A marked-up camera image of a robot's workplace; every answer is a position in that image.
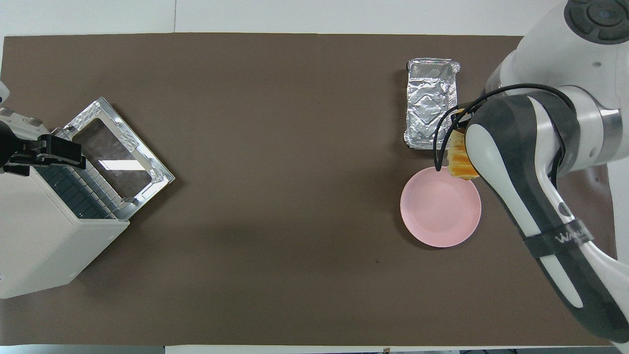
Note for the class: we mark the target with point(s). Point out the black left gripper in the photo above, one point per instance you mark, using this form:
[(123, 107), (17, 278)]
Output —
[(59, 150)]

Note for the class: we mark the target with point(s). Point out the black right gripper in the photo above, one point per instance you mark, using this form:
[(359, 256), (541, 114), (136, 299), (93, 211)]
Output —
[(464, 115)]

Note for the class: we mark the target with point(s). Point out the aluminium foil tray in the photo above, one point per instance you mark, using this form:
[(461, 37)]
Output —
[(430, 98)]

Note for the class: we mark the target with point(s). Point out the golden sliced bread loaf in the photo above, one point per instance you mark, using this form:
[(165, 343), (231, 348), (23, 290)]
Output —
[(458, 160)]

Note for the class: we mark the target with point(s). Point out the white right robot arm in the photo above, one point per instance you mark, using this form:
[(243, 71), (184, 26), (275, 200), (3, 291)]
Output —
[(540, 147)]

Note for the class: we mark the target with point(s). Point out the glass oven door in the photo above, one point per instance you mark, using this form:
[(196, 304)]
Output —
[(147, 162)]

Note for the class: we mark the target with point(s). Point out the cream toaster oven body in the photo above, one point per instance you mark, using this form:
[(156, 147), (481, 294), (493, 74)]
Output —
[(39, 246)]

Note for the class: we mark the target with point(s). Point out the pink round plate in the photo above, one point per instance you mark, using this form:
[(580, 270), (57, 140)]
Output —
[(437, 211)]

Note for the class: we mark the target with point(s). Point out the brown paper table mat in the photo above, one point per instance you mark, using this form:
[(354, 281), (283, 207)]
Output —
[(270, 196)]

